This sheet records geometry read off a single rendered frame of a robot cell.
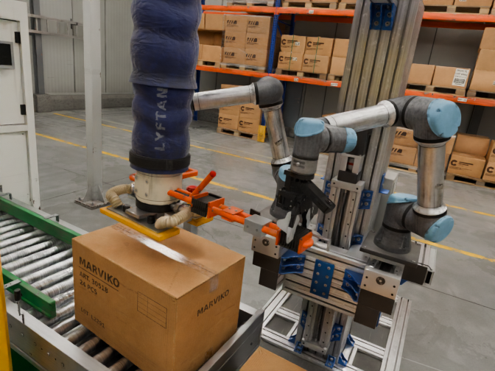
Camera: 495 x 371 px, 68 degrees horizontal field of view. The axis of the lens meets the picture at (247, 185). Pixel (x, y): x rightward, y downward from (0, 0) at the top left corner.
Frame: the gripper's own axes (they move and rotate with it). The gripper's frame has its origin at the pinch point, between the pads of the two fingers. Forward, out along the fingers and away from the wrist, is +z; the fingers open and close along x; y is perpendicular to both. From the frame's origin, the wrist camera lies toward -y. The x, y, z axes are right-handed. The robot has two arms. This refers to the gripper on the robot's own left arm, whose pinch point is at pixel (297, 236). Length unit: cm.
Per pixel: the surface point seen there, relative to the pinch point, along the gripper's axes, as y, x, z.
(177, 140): 51, 3, -20
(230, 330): 31, -16, 61
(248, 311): 33, -33, 63
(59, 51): 978, -455, -27
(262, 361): 14, -17, 68
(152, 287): 42, 20, 29
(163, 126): 53, 8, -24
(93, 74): 320, -137, -21
